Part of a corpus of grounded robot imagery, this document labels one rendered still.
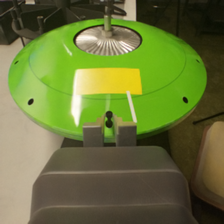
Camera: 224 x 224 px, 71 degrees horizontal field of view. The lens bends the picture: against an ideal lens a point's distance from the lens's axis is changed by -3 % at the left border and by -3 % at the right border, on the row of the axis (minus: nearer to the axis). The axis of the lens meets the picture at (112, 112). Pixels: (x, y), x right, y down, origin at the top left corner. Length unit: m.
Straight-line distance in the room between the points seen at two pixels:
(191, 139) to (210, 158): 0.83
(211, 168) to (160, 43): 0.56
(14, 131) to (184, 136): 1.37
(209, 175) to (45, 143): 0.57
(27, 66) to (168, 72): 0.19
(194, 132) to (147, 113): 1.46
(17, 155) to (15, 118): 0.10
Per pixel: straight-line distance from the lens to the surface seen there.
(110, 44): 0.25
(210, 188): 0.70
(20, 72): 0.26
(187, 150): 1.49
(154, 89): 0.20
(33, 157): 0.35
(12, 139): 0.39
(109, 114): 0.16
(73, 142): 0.33
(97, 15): 0.62
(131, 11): 0.99
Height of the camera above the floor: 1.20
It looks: 50 degrees down
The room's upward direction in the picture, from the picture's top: 1 degrees clockwise
